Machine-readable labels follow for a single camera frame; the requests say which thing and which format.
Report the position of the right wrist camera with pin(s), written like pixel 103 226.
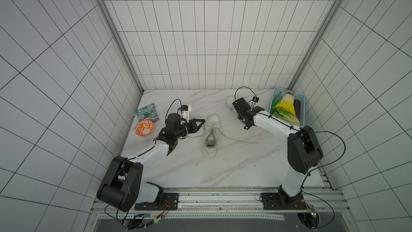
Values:
pixel 253 102

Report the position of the white sneaker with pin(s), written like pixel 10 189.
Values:
pixel 211 135
pixel 229 103

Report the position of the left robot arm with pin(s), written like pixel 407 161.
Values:
pixel 123 187

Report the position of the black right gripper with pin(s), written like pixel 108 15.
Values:
pixel 240 106

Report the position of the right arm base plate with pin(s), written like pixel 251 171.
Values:
pixel 278 202

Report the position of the purple eggplant toy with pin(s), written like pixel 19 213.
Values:
pixel 297 107

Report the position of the orange patterned bowl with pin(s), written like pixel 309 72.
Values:
pixel 144 128

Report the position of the green chili pepper toy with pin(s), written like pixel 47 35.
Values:
pixel 275 100

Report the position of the aluminium mounting rail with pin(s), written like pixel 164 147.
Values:
pixel 248 202

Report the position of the green lettuce toy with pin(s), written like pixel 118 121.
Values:
pixel 285 115

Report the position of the green snack packet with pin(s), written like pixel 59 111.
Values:
pixel 147 113

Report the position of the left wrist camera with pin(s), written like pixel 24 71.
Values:
pixel 185 111

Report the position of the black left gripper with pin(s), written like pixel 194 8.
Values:
pixel 194 128

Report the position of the light blue plastic basket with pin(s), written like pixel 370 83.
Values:
pixel 299 96

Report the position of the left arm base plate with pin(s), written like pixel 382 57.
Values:
pixel 168 201

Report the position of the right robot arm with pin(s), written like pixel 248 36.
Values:
pixel 303 148

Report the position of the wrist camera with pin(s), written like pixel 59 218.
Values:
pixel 253 102
pixel 185 111

